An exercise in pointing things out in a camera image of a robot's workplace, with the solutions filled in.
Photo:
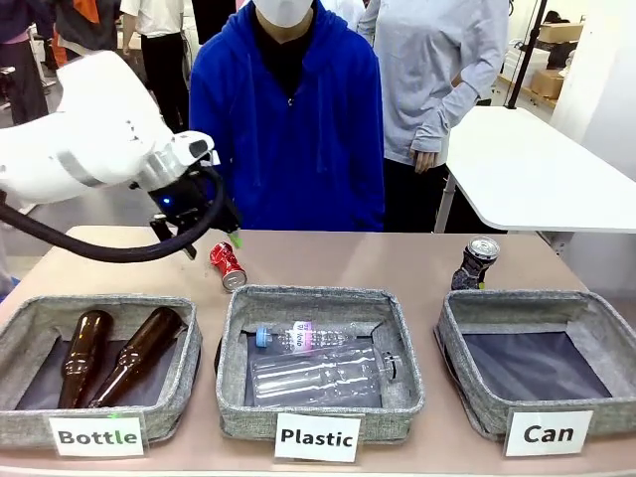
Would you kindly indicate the white Can label card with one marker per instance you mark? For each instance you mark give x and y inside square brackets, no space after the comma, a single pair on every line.
[549,433]

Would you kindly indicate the white Plastic label card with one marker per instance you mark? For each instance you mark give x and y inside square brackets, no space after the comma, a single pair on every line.
[317,437]

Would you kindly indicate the brown glass bottle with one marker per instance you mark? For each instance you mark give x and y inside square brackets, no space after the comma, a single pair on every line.
[84,358]
[134,358]

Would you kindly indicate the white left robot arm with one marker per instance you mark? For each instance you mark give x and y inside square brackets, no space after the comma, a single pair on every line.
[99,149]

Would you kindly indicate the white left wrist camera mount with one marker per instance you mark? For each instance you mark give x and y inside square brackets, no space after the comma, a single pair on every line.
[214,158]

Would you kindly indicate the large clear plastic bottle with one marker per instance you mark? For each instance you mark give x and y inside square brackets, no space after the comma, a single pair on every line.
[318,377]

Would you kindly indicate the bystander in white shirt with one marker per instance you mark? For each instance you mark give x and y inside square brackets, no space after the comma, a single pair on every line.
[161,59]

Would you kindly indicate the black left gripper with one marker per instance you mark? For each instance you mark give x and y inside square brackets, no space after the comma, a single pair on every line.
[194,199]

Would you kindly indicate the small cardboard box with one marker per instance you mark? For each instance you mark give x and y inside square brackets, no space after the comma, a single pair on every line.
[561,32]

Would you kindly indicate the large cardboard box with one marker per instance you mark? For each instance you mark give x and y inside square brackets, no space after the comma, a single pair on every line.
[546,83]

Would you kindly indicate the grey fabric basket labelled Plastic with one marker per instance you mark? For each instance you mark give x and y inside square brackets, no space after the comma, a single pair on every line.
[238,348]

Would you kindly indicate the black stand pole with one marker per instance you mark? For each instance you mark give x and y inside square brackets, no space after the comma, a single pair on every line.
[525,52]

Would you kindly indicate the crushed red soda can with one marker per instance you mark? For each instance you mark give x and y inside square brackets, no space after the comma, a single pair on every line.
[228,266]

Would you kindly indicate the bystander in purple top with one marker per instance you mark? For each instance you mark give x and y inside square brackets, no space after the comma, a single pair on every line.
[25,64]

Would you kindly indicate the grey fabric basket labelled Bottle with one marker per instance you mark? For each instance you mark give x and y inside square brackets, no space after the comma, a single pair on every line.
[30,427]

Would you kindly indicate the clear plastic bottle blue cap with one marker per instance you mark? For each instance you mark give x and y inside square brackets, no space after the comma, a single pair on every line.
[308,338]

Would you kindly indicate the person in grey hoodie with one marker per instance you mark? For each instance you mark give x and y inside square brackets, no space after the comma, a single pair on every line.
[432,74]

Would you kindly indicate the grey hoodie person's hand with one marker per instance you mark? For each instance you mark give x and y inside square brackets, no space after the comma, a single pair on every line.
[426,160]

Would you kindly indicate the grey fabric basket labelled Can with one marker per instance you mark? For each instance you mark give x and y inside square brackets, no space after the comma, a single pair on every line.
[457,348]

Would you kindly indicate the white Bottle label card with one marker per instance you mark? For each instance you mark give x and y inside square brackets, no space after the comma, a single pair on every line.
[97,436]

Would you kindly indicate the bystander with orange jacket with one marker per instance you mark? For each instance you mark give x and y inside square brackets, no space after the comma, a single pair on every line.
[84,25]

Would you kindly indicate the white table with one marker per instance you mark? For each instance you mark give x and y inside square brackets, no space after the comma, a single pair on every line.
[522,169]

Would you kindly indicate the person in blue hoodie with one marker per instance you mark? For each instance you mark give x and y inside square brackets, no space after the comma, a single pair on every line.
[298,149]

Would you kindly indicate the white face mask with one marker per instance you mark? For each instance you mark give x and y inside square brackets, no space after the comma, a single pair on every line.
[283,10]

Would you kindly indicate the crushed dark blue can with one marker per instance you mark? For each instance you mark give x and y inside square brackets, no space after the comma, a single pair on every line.
[474,268]

